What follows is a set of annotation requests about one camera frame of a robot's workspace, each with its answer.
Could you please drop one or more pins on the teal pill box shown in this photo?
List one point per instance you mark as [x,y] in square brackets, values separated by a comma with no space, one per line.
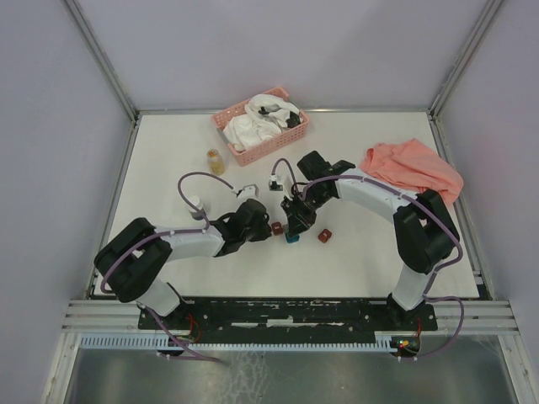
[292,239]

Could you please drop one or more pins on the glass pill bottle yellow pills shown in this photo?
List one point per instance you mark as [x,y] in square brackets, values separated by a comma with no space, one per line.
[215,162]

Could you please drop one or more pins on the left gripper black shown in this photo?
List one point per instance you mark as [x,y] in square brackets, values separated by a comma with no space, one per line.
[264,231]

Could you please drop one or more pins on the pink shirt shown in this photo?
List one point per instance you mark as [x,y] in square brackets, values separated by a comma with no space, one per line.
[413,166]

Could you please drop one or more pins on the white cable duct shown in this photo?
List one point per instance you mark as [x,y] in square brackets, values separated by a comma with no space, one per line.
[162,343]

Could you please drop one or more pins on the white cloth in basket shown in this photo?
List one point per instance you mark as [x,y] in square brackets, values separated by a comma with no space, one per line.
[265,117]

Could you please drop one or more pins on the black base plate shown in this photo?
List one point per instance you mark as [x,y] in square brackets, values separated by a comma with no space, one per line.
[238,320]

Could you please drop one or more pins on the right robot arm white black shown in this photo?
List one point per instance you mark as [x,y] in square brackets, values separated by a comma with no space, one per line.
[426,236]

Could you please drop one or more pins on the red pill box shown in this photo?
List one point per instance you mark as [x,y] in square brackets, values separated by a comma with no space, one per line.
[277,228]
[325,235]

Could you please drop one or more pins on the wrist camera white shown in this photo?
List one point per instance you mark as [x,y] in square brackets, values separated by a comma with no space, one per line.
[276,183]
[250,191]

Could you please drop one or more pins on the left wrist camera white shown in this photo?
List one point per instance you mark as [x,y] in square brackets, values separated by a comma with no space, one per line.
[250,191]

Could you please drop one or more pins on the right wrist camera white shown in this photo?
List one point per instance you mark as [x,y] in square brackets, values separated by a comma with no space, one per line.
[276,183]

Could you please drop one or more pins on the white bottle cap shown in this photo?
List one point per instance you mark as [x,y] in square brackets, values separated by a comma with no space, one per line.
[196,208]

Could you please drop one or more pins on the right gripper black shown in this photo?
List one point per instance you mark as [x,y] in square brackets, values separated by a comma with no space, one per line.
[297,220]

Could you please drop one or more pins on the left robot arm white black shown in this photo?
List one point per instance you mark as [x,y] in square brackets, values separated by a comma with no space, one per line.
[130,264]

